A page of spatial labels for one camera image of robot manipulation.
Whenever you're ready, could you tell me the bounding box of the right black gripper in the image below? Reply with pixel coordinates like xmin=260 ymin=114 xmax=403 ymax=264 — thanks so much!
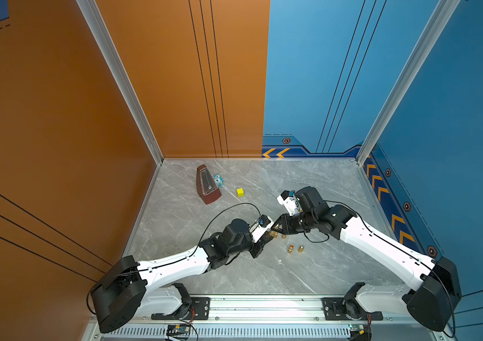
xmin=268 ymin=212 xmax=317 ymax=234

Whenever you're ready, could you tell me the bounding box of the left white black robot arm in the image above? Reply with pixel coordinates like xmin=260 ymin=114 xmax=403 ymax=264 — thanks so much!
xmin=89 ymin=215 xmax=274 ymax=333

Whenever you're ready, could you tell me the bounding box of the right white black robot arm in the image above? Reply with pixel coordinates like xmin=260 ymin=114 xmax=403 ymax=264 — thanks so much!
xmin=272 ymin=186 xmax=462 ymax=332

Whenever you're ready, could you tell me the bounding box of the small blue owl toy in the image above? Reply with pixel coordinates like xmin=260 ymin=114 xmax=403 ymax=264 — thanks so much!
xmin=213 ymin=175 xmax=224 ymax=188

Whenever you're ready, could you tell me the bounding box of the dark red metronome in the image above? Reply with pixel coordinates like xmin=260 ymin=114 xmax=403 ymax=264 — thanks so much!
xmin=196 ymin=164 xmax=222 ymax=205

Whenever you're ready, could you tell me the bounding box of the right green circuit board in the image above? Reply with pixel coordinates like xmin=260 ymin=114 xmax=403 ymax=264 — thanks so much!
xmin=347 ymin=324 xmax=372 ymax=341

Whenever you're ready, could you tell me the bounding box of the green circuit board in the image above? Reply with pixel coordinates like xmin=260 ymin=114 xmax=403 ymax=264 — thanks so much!
xmin=347 ymin=324 xmax=372 ymax=341
xmin=165 ymin=323 xmax=192 ymax=341

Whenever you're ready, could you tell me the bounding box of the left green circuit board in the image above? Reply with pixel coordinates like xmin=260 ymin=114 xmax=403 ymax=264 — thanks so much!
xmin=165 ymin=323 xmax=192 ymax=341

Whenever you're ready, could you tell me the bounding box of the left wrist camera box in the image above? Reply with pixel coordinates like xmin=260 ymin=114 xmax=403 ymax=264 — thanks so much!
xmin=249 ymin=215 xmax=274 ymax=243

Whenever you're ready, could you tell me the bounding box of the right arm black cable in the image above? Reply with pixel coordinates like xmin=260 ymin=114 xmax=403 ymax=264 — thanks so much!
xmin=303 ymin=229 xmax=331 ymax=244

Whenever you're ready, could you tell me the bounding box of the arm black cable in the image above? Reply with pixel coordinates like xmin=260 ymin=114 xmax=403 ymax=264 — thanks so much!
xmin=303 ymin=229 xmax=331 ymax=244
xmin=188 ymin=202 xmax=264 ymax=257

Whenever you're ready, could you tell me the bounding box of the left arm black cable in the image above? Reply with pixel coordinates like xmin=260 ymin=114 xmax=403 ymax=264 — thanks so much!
xmin=188 ymin=202 xmax=264 ymax=257

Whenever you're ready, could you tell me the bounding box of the aluminium front rail frame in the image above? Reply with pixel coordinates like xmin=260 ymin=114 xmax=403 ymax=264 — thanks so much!
xmin=82 ymin=295 xmax=454 ymax=340

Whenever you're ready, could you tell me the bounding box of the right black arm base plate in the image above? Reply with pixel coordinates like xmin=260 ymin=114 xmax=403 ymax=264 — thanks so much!
xmin=321 ymin=297 xmax=384 ymax=322

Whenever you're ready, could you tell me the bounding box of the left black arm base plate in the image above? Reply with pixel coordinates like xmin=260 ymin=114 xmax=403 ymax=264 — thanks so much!
xmin=151 ymin=296 xmax=211 ymax=321

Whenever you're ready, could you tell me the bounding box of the right aluminium corner post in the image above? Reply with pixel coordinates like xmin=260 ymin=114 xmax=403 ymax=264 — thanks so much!
xmin=355 ymin=0 xmax=460 ymax=166

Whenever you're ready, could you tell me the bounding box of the aluminium corner post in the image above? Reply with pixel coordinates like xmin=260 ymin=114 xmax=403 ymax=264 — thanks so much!
xmin=355 ymin=0 xmax=460 ymax=166
xmin=76 ymin=0 xmax=164 ymax=167

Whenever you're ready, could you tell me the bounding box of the left aluminium corner post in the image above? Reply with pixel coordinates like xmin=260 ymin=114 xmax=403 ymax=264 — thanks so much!
xmin=76 ymin=0 xmax=164 ymax=167

